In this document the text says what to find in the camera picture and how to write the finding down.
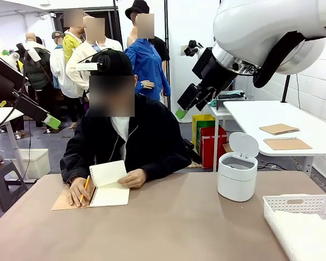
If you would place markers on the mannequin in blue shirt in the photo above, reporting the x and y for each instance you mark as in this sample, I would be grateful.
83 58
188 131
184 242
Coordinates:
149 62

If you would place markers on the brown cardboard spiral notebook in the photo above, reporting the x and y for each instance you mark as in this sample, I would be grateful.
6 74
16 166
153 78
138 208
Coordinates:
278 129
288 144

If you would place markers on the red shopping bag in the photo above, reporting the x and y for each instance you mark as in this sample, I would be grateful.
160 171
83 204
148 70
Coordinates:
207 148

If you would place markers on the white plastic crate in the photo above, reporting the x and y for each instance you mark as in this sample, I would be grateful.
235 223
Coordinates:
38 166

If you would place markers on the person's right hand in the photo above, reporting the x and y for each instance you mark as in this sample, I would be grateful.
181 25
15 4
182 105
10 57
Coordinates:
78 193

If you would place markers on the mannequin in dark vest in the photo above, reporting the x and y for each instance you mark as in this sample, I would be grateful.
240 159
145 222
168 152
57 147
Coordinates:
38 73

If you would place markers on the white perforated plastic basket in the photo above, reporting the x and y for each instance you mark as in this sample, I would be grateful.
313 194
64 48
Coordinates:
277 206

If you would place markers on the mannequin in black shirt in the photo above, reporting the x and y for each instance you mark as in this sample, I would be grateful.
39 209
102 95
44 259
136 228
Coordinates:
161 49

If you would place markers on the spiral notebook brown cover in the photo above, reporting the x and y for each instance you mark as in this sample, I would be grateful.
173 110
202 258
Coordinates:
111 198

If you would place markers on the yellow pencil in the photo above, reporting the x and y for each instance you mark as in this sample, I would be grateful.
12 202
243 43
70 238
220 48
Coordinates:
85 187

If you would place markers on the teal cloth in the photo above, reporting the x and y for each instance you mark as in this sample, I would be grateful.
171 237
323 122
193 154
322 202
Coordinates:
212 102

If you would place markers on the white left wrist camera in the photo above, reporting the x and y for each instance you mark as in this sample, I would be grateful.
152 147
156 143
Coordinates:
32 54

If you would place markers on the green yellow shopping bag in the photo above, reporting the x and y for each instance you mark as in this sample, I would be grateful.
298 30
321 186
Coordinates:
196 131

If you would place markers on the white trash can with lid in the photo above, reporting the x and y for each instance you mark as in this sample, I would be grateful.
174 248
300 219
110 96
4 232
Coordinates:
235 185

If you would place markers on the person's left forearm black sleeve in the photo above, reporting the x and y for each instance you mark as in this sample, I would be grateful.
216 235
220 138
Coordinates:
171 166

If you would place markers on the person's right forearm black sleeve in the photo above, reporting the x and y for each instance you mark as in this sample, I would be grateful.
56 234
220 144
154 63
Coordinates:
73 163

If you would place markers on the black backdrop pole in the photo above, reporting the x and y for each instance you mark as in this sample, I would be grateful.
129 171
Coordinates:
167 21

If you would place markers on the small white side table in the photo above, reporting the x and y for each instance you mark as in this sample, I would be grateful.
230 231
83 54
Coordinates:
216 136

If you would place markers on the brown cardboard box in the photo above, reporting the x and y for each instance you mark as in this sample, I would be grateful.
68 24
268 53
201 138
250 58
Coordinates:
227 148

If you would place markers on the black bucket hat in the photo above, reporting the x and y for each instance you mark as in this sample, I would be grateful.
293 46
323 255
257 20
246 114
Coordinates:
137 8

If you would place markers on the grey plastic stool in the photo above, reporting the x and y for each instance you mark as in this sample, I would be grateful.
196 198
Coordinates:
2 170

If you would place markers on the black cap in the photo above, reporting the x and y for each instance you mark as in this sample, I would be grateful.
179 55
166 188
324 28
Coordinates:
116 62

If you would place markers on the black chair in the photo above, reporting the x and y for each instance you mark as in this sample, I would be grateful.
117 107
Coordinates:
193 153

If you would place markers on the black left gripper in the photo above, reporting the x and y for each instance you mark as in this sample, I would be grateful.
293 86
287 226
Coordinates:
2 81

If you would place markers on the black stand pole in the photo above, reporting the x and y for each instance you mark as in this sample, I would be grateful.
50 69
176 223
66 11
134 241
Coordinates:
285 89

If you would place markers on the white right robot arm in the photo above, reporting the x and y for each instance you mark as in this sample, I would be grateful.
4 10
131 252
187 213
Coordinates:
247 24

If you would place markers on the white notebook page sheet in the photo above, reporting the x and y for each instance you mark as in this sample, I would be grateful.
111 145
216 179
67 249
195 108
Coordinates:
107 172

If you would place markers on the person's left hand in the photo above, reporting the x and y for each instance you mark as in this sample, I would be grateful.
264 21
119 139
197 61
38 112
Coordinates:
134 179

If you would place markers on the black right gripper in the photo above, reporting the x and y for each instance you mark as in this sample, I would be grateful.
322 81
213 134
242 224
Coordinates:
212 70

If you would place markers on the large white side table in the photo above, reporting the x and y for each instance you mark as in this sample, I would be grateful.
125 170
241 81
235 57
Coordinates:
274 114

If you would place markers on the person in black jacket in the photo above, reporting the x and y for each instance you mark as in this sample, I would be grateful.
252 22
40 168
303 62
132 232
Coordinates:
152 136

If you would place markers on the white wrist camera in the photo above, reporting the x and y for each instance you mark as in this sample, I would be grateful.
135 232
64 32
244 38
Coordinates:
32 54
191 50

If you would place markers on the black tray with items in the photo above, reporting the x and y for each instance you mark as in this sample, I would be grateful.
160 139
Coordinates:
228 104

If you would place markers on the person in cream jacket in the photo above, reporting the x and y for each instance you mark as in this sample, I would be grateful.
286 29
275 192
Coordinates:
78 70

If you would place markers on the white desk with leg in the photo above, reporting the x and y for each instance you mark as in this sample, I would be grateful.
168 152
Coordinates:
0 114

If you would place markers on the person in yellow jacket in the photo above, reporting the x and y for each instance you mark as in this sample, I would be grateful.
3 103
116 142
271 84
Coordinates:
69 46

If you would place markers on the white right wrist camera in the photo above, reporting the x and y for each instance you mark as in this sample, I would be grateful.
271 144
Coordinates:
191 50

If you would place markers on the capped person in white shirt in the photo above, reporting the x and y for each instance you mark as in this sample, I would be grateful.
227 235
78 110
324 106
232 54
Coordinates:
58 68

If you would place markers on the white head-mounted camera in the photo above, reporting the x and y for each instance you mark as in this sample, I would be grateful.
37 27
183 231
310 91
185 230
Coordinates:
87 66

